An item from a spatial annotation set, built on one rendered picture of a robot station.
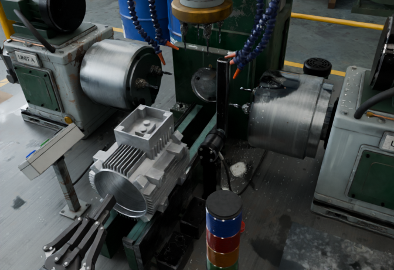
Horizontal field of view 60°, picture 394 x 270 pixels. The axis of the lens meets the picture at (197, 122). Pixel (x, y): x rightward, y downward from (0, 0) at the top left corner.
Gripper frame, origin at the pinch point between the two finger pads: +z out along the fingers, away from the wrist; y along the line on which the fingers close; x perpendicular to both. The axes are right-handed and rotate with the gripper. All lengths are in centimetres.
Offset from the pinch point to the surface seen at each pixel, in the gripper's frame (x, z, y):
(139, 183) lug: -5.0, 6.7, -6.8
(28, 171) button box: -1.5, 1.2, 24.1
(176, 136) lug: -2.7, 24.3, -6.7
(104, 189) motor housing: 5.0, 7.0, 6.8
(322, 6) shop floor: 167, 457, 6
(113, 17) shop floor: 147, 314, 260
